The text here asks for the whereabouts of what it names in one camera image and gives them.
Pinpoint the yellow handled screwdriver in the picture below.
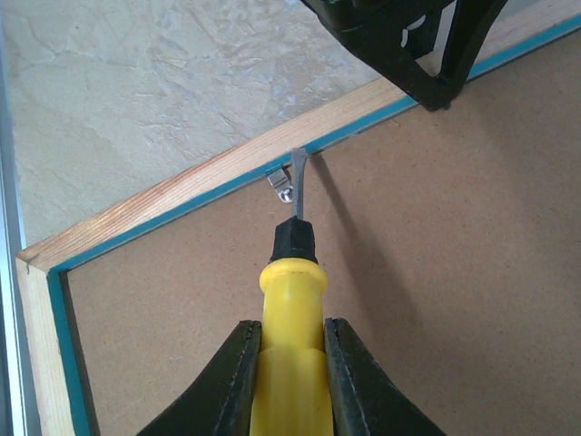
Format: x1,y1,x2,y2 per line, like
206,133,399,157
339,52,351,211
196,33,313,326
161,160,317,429
250,148,333,435

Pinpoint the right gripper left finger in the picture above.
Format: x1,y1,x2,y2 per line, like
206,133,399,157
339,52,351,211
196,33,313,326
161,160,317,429
140,320,261,435

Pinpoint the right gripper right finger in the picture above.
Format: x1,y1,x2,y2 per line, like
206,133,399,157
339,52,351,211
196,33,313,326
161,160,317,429
324,318,444,435

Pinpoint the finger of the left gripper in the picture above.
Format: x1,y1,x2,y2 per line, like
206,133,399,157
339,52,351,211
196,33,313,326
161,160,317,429
303,1,449,112
438,0,507,91

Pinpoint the metal frame clip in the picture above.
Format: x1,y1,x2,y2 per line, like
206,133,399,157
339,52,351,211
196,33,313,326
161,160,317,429
267,167,294,203

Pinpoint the teal wooden picture frame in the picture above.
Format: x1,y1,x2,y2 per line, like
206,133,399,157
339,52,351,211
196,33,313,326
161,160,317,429
15,1,580,435

